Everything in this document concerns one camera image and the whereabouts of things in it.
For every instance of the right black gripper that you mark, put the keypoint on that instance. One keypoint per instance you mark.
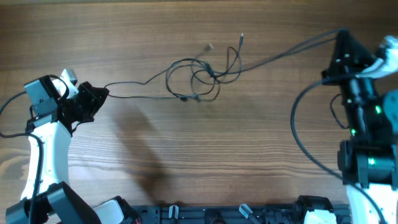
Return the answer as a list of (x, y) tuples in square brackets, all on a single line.
[(342, 65)]

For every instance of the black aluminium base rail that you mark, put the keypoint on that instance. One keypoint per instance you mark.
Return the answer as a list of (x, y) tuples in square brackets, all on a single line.
[(269, 214)]

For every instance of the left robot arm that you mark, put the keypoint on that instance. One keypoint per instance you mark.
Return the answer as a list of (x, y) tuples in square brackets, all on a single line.
[(58, 106)]

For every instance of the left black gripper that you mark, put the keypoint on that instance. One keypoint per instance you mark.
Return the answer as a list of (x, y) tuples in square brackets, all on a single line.
[(86, 90)]

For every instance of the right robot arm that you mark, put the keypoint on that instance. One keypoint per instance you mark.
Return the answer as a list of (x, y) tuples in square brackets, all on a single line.
[(368, 160)]

